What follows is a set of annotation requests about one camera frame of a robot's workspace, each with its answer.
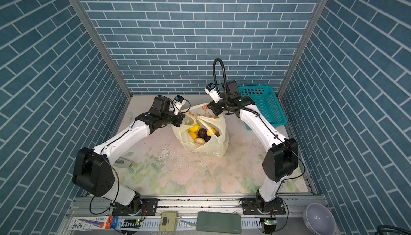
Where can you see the yellow lemon fruit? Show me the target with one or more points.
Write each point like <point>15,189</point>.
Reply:
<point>195,129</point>

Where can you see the green rectangular pad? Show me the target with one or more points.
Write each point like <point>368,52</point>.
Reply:
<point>219,222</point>

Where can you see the beige pear fruit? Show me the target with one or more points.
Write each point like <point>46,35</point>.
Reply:
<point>200,141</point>

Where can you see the orange fruit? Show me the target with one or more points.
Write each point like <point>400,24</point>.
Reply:
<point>193,135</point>

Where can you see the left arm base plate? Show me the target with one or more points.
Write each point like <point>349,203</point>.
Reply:
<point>140,207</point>

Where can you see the teal plastic basket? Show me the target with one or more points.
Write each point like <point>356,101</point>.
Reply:
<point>266,101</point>

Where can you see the aluminium corner post right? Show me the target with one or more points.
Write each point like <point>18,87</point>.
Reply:
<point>317,11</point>

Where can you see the yellow translucent plastic bag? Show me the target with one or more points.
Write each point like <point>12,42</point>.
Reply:
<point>216,145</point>

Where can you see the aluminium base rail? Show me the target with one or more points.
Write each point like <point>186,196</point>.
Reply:
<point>188,206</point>

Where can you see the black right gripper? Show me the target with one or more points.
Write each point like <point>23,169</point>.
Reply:
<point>215,108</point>

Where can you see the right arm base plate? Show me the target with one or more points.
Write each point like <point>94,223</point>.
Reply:
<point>257,206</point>

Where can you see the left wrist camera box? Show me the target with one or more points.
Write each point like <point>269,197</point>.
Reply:
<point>178,102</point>

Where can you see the dark brown fruit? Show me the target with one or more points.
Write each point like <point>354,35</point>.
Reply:
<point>202,133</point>

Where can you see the yellow round fruit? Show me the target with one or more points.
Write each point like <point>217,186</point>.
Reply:
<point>211,131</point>

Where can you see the small grey card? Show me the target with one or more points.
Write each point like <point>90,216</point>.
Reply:
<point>123,163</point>

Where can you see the aluminium corner post left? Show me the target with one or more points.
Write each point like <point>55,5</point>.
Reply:
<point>91,30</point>

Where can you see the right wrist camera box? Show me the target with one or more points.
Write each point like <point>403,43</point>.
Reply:
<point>212,91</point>

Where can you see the small green meter box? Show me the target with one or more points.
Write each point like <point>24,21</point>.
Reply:
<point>168,221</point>

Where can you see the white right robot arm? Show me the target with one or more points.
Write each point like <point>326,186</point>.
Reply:
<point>281,158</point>

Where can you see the blue white flat package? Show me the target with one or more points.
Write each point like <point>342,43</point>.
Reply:
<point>89,223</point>

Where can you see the aluminium corner post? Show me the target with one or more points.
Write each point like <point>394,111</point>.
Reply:
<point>317,11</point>
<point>91,30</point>

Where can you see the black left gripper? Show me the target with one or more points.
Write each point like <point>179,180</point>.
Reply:
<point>179,117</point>

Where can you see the grey round bowl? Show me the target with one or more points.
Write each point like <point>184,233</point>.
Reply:
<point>319,220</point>

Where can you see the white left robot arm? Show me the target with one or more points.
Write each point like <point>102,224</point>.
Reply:
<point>93,168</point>

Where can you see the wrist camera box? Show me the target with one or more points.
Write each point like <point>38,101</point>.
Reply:
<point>212,91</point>
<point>178,102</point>

